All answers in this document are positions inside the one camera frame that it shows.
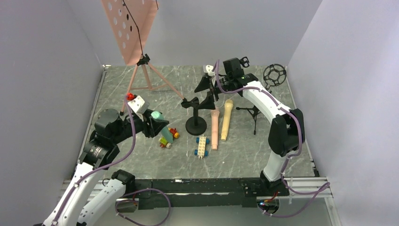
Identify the black shock-mount tripod stand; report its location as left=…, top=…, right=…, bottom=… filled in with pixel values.
left=236, top=64, right=287, bottom=123

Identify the pink microphone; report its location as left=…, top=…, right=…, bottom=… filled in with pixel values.
left=210, top=108, right=220, bottom=151

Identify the black round-base mic stand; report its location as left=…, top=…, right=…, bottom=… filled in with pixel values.
left=181, top=97, right=207, bottom=136

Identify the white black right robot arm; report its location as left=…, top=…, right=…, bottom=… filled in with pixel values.
left=181, top=56, right=305, bottom=184

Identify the aluminium table edge rail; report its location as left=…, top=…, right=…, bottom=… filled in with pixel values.
left=76, top=65, right=109, bottom=164

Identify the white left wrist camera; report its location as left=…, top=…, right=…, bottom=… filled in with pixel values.
left=127, top=93, right=150, bottom=114

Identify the pink music stand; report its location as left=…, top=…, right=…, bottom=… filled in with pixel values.
left=101, top=0, right=184, bottom=99

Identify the yellow cream microphone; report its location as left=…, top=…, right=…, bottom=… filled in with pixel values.
left=221, top=99, right=233, bottom=141

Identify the teal green microphone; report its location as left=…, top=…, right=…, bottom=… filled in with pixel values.
left=151, top=111, right=173, bottom=144

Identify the front aluminium rail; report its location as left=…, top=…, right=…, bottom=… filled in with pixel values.
left=58, top=177, right=333, bottom=202

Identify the white blue brick car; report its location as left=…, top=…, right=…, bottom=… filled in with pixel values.
left=194, top=136, right=210, bottom=159

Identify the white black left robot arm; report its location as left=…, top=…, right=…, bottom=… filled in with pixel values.
left=41, top=93, right=170, bottom=226

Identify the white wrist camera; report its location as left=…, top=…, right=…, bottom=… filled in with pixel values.
left=203, top=65, right=215, bottom=77
left=127, top=93, right=150, bottom=114

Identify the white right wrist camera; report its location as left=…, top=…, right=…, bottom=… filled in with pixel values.
left=203, top=65, right=215, bottom=77

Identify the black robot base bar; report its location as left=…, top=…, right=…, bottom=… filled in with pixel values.
left=119, top=177, right=289, bottom=210

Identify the red green brick car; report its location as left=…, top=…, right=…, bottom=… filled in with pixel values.
left=159, top=127, right=180, bottom=149

